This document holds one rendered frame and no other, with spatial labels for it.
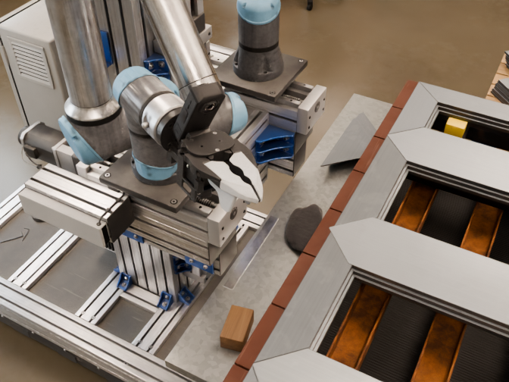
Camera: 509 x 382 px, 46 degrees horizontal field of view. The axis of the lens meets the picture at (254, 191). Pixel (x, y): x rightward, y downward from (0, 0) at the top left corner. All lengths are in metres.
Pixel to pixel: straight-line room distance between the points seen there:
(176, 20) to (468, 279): 0.92
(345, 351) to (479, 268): 0.39
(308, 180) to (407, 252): 0.53
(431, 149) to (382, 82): 1.87
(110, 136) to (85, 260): 1.19
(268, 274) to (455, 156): 0.66
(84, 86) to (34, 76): 0.54
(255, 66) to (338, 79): 1.99
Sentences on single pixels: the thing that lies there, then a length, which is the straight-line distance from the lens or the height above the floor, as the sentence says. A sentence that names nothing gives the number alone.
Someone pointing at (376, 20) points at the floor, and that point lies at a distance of 4.38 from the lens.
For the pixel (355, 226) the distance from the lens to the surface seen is 1.60.
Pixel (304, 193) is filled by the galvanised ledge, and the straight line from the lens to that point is 1.91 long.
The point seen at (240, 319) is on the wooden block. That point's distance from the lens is 1.54.
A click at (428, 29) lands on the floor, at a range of 4.34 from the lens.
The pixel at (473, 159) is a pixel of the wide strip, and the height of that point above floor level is 0.85.
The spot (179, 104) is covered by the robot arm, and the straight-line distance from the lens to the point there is 0.92.
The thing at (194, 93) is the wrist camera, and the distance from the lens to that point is 0.81.
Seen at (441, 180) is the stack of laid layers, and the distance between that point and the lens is 1.82.
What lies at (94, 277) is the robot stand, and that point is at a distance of 2.36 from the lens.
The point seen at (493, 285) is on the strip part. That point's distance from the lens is 1.56.
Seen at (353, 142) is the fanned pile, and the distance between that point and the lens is 2.07.
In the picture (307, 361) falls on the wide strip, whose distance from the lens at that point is 1.34.
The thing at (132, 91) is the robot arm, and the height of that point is 1.46.
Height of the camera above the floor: 2.00
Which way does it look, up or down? 44 degrees down
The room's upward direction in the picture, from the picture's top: straight up
